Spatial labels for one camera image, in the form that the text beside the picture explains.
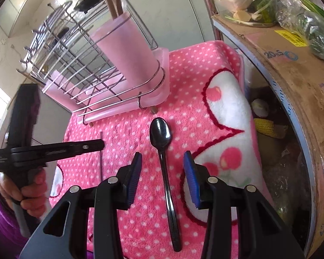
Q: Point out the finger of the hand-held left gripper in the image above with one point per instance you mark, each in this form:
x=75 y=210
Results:
x=70 y=149

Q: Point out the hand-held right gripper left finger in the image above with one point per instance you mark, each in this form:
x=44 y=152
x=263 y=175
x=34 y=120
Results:
x=133 y=178

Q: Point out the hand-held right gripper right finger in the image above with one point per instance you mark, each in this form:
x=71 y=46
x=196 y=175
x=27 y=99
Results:
x=191 y=180

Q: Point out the black plastic spoon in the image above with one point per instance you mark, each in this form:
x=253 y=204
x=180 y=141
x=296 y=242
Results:
x=160 y=135

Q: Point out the pink plastic utensil cup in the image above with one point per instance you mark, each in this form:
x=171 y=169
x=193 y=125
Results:
x=124 y=51

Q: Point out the person's left forearm purple sleeve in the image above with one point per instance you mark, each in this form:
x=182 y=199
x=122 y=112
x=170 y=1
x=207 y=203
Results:
x=2 y=226

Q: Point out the person's left hand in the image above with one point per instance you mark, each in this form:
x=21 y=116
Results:
x=35 y=197

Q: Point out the pink plastic drip tray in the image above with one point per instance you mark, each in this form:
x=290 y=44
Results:
x=110 y=110

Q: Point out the pink polka dot blanket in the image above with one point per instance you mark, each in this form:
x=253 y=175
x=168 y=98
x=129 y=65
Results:
x=140 y=234

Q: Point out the yellow corn cob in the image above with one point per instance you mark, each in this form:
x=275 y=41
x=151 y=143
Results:
x=270 y=128

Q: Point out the white onion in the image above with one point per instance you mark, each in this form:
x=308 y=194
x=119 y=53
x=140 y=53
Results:
x=260 y=108

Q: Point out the black wok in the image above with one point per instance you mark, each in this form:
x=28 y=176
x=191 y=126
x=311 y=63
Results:
x=89 y=1

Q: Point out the brown cardboard box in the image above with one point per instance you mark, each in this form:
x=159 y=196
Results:
x=299 y=86

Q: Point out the piece of ginger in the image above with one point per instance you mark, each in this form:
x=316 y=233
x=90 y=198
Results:
x=242 y=15

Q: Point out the chrome shelf pole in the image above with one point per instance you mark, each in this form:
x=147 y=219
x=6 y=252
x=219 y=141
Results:
x=209 y=5

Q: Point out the green cucumber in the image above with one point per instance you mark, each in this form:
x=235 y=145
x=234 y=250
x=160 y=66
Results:
x=264 y=9

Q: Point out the plastic bag of greens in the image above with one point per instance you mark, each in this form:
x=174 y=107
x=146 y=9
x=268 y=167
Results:
x=313 y=32

